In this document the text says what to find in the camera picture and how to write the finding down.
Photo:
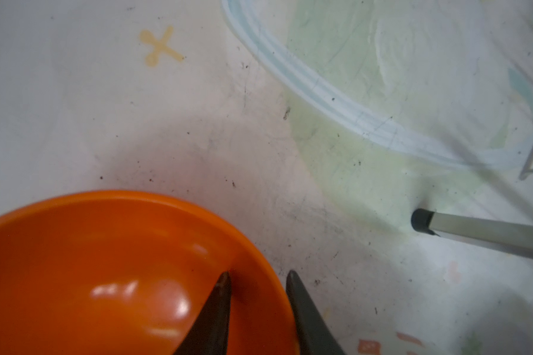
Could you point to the plain orange bowl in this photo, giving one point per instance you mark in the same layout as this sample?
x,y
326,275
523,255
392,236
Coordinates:
x,y
118,272

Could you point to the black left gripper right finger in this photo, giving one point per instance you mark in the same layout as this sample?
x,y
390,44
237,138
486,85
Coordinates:
x,y
314,337

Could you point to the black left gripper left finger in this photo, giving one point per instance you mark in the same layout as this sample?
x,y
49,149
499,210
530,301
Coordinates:
x,y
210,332

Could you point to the steel two-tier dish rack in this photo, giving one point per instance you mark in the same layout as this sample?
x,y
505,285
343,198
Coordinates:
x,y
511,238

